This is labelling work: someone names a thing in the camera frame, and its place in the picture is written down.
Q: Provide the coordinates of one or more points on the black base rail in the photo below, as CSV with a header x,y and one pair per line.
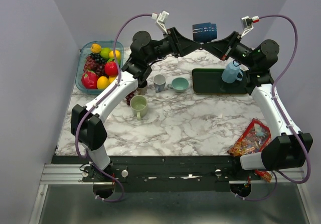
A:
x,y
165,174

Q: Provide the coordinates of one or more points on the light blue mug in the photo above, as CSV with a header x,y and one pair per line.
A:
x,y
232,73

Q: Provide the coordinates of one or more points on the orange fruit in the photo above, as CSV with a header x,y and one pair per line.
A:
x,y
103,82

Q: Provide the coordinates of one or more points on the red snack packet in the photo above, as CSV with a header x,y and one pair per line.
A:
x,y
254,139

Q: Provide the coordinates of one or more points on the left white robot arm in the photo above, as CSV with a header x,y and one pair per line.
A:
x,y
87,121

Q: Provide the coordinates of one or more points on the teal green cup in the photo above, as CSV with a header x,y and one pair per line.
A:
x,y
179,85

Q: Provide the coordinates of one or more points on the dark blue mug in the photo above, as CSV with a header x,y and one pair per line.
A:
x,y
204,32

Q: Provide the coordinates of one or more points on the light green mug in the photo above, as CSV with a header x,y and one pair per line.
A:
x,y
139,106

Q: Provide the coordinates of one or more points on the dark green tray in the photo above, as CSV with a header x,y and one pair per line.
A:
x,y
208,81

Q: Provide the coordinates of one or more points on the yellow mango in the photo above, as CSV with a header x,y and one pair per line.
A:
x,y
115,54

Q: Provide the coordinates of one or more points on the blue-red snack packet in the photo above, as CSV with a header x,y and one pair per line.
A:
x,y
265,175

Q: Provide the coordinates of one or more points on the pink dragon fruit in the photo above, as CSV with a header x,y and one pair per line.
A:
x,y
89,80

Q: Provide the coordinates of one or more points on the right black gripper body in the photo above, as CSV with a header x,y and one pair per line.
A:
x,y
238,50

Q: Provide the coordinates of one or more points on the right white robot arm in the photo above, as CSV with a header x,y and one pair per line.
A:
x,y
289,146

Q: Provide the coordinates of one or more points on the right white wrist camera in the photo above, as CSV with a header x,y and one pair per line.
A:
x,y
247,24

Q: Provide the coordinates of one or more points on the dark red grape bunch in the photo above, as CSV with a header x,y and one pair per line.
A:
x,y
129,97

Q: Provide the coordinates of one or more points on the aluminium frame rail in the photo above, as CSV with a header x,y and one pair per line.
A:
x,y
64,198

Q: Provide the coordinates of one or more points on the grapes in bin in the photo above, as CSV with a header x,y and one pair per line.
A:
x,y
96,63

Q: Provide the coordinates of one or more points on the brown mug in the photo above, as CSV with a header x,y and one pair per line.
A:
x,y
142,89

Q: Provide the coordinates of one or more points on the red apple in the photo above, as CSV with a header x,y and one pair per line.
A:
x,y
111,68

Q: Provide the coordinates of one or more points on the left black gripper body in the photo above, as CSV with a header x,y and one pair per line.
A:
x,y
166,45

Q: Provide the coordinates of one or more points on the small yellow-brown fruit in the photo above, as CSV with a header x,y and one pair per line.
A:
x,y
96,48

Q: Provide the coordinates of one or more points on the teal plastic fruit bin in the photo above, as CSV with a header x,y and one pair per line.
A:
x,y
85,51

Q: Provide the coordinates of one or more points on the grey-blue mug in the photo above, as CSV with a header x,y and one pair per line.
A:
x,y
159,82

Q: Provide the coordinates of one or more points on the yellow lemon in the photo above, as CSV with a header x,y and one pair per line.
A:
x,y
112,78

